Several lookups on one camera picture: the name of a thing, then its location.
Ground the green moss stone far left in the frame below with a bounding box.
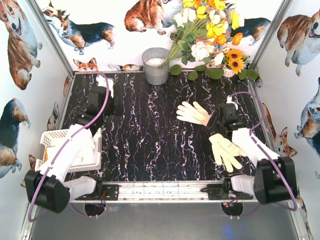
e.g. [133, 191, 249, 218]
[169, 64, 182, 76]

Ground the aluminium front rail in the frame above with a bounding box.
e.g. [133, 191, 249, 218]
[74, 180, 255, 203]

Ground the sunflower bunch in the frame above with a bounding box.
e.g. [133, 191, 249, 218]
[222, 48, 250, 75]

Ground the aluminium frame post left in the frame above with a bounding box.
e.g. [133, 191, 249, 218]
[26, 0, 74, 77]

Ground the artificial flower bouquet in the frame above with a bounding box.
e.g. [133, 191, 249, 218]
[162, 0, 245, 65]

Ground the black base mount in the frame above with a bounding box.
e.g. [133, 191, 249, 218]
[200, 175, 254, 200]
[76, 180, 120, 201]

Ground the cream glove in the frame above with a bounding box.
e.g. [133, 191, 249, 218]
[176, 101, 211, 127]
[208, 133, 247, 173]

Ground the aluminium frame rail right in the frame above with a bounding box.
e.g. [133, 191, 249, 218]
[247, 75, 276, 152]

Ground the white plastic storage basket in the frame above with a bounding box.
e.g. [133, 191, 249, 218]
[34, 128, 102, 173]

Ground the white glove orange cuff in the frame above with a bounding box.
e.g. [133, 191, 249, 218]
[72, 138, 97, 167]

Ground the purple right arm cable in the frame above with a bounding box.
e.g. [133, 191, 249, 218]
[228, 91, 298, 218]

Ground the white glove orange trim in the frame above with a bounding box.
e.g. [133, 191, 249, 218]
[43, 146, 60, 162]

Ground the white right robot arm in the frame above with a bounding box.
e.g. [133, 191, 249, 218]
[206, 103, 298, 211]

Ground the large green moss stone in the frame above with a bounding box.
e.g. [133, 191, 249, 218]
[205, 68, 224, 80]

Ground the aluminium frame post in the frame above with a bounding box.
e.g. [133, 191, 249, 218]
[26, 0, 74, 77]
[249, 0, 293, 70]

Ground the white sunflower pot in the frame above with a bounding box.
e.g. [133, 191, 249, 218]
[223, 68, 235, 78]

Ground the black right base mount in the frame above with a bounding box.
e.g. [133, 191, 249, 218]
[200, 175, 254, 200]

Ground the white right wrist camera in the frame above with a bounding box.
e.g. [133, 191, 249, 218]
[226, 96, 238, 110]

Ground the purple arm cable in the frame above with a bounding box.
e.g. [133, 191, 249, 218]
[228, 91, 298, 218]
[26, 72, 111, 222]

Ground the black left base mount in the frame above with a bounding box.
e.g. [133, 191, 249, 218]
[76, 180, 120, 201]

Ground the green moss stone right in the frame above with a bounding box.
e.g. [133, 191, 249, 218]
[246, 68, 259, 81]

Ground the grey metal bucket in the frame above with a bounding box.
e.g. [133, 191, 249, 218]
[141, 47, 170, 86]

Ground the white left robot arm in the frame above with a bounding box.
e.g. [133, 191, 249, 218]
[24, 85, 121, 213]

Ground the aluminium frame post right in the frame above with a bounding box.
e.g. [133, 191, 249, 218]
[249, 0, 293, 70]

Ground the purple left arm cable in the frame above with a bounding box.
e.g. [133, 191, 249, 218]
[26, 72, 111, 222]

